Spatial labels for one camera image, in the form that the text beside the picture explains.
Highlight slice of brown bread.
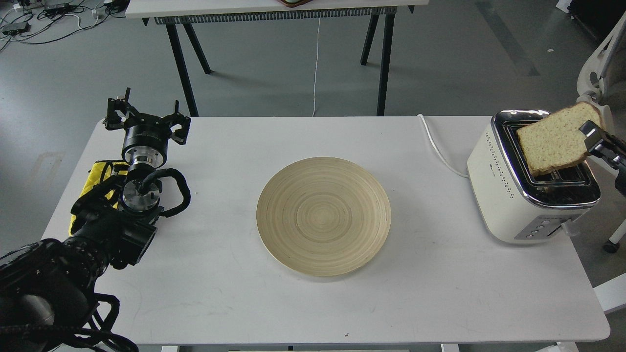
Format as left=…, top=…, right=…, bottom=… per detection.
left=517, top=102, right=604, bottom=177

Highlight white background table black legs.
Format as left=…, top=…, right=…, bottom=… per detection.
left=124, top=0, right=431, bottom=117

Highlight black floor cables and adapters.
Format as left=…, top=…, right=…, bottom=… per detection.
left=0, top=0, right=131, bottom=52

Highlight round wooden plate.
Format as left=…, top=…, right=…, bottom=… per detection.
left=256, top=157, right=392, bottom=278

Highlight white office chair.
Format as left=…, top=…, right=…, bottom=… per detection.
left=575, top=12, right=626, bottom=254

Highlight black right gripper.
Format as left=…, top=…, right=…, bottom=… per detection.
left=579, top=120, right=626, bottom=197

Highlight thin white hanging cable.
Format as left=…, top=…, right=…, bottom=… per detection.
left=312, top=18, right=322, bottom=117

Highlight white chrome toaster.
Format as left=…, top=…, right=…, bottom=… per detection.
left=467, top=110, right=601, bottom=244

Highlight white toaster power cable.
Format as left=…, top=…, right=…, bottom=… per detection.
left=416, top=113, right=470, bottom=178

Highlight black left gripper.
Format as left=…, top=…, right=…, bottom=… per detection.
left=103, top=88, right=191, bottom=167

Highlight yellow cloth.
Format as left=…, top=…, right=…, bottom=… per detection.
left=68, top=160, right=129, bottom=237

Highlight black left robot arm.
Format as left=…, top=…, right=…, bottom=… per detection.
left=1, top=92, right=191, bottom=352

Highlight brown object on background table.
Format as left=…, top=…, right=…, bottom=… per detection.
left=278, top=0, right=311, bottom=7

